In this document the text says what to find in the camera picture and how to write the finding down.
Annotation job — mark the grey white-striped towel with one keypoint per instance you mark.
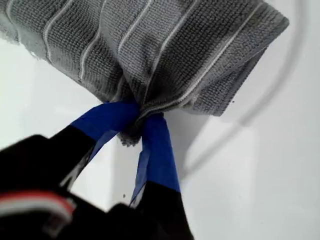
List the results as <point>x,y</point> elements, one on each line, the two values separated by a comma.
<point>150,50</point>

